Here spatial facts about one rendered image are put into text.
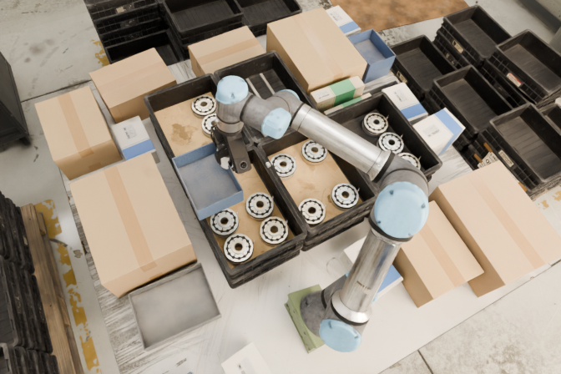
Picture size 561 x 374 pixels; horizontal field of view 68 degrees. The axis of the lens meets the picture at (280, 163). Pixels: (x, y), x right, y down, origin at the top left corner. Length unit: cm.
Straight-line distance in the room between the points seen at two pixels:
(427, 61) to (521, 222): 153
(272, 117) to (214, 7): 182
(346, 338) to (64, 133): 128
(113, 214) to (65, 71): 188
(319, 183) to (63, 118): 105
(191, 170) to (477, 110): 183
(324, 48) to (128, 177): 101
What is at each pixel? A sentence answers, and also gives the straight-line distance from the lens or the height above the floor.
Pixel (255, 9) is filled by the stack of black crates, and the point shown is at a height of 38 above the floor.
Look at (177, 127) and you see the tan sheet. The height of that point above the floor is 83.
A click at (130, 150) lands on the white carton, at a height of 79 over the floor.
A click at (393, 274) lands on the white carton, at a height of 79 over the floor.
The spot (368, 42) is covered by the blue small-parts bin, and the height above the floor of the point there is 77.
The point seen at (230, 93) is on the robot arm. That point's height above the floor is 147.
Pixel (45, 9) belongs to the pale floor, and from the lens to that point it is 380.
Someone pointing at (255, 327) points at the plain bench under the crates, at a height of 70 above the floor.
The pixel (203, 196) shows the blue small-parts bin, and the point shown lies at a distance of 132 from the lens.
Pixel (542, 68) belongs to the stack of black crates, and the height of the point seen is 50.
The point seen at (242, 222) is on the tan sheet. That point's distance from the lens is 154.
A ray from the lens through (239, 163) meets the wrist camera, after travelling 115.
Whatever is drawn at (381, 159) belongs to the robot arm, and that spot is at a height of 134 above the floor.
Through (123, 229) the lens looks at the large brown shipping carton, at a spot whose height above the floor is 90.
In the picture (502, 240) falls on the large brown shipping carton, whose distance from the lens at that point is 169.
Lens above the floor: 226
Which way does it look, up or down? 60 degrees down
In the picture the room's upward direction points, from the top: 7 degrees clockwise
